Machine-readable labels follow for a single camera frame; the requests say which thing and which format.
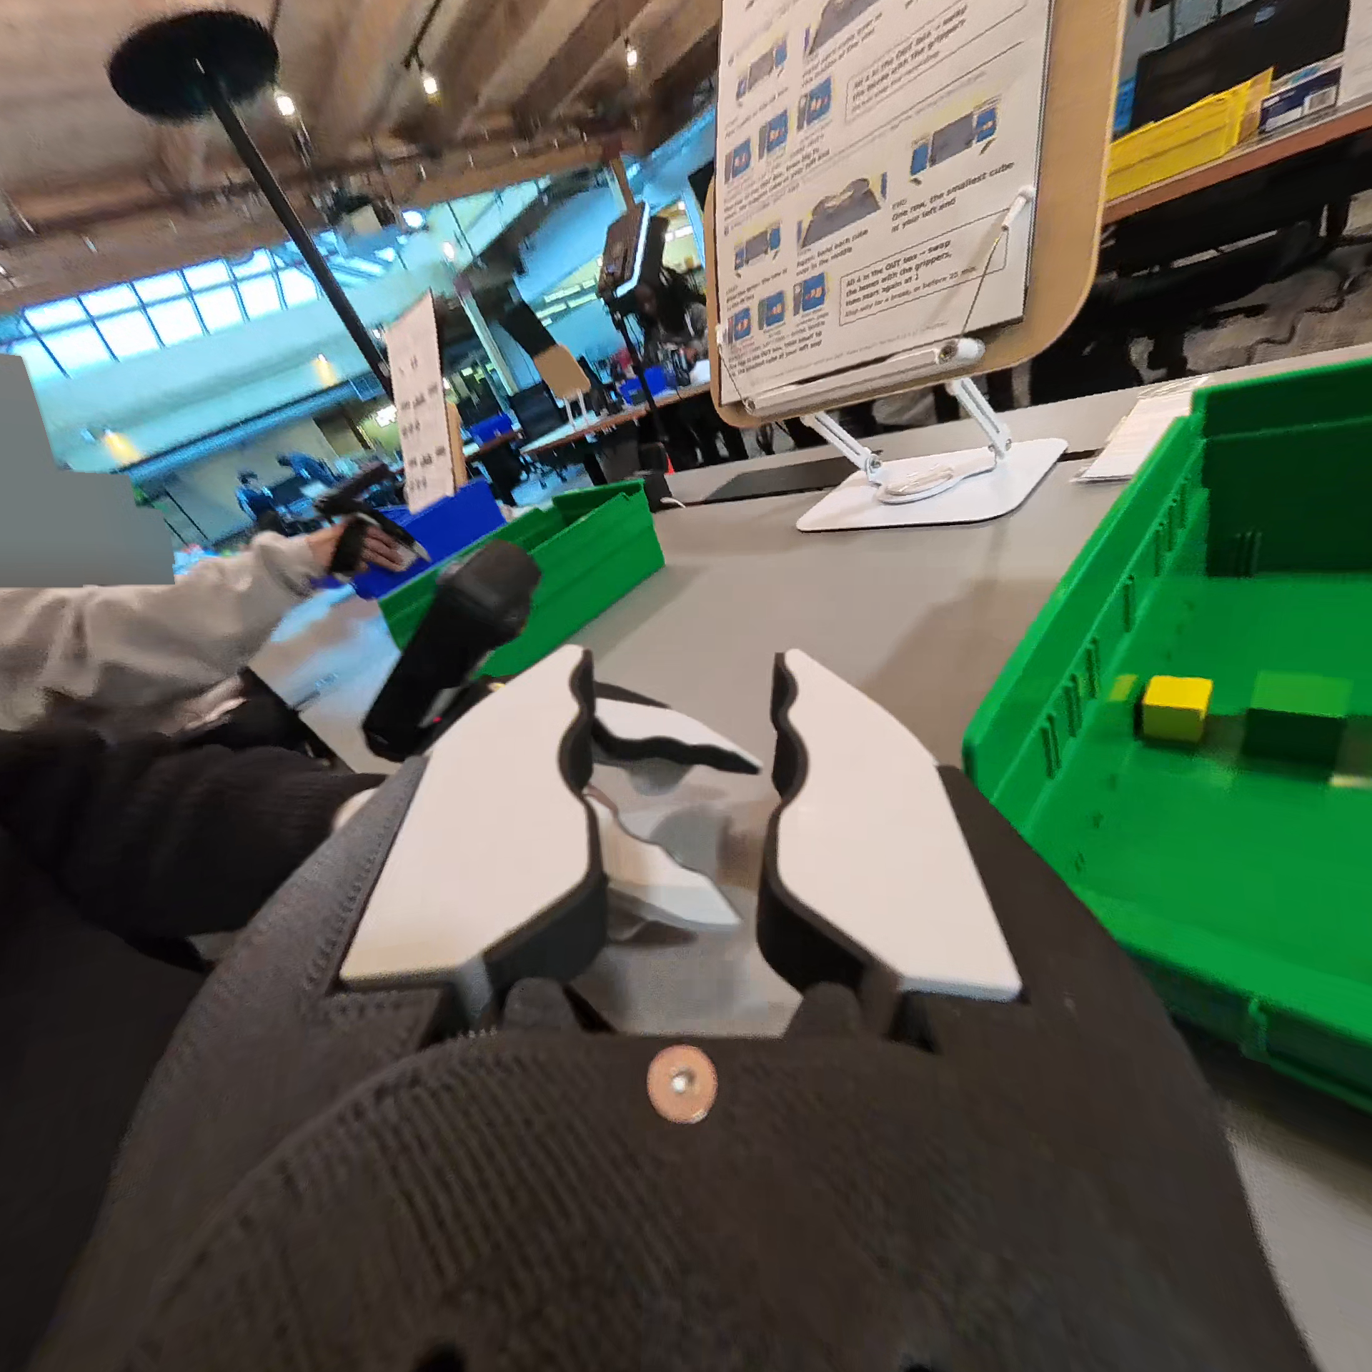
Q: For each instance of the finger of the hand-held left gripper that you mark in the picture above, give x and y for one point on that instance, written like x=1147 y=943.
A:
x=655 y=874
x=667 y=728

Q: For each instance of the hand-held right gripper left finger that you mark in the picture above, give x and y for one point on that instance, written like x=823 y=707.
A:
x=472 y=847

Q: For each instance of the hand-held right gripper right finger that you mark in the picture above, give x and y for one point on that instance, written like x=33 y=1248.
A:
x=901 y=857

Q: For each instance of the green plastic bin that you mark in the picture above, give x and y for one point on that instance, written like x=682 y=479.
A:
x=580 y=558
x=1179 y=878

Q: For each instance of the small yellow wooden cube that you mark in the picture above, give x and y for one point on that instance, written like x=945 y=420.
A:
x=1176 y=709

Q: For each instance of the green wooden cube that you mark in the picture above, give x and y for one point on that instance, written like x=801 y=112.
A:
x=1298 y=717

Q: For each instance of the person's left forearm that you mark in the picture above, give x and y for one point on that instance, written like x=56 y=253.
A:
x=161 y=814

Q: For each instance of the grey desk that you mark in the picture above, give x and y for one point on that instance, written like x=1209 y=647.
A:
x=857 y=600

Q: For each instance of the blue plastic bin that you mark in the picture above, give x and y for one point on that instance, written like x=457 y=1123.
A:
x=452 y=535

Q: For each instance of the instruction sheet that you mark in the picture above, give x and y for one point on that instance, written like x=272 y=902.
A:
x=878 y=191
x=415 y=406

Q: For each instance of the black studio light panel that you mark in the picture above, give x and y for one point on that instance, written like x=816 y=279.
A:
x=633 y=253

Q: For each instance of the person's black sweater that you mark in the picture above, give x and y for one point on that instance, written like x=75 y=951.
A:
x=63 y=1072

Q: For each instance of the printed paper sheet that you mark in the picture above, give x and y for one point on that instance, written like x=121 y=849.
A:
x=1138 y=428

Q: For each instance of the black floor lamp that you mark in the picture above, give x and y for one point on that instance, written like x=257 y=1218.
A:
x=192 y=64

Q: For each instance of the long wooden table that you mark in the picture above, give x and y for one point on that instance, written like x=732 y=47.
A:
x=1232 y=182

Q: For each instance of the yellow plastic bin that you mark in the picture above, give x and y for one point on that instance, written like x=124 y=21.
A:
x=1179 y=138

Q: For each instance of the blue white carton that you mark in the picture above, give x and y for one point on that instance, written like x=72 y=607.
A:
x=1302 y=97

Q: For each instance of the black monitor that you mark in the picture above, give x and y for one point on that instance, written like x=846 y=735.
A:
x=1232 y=55

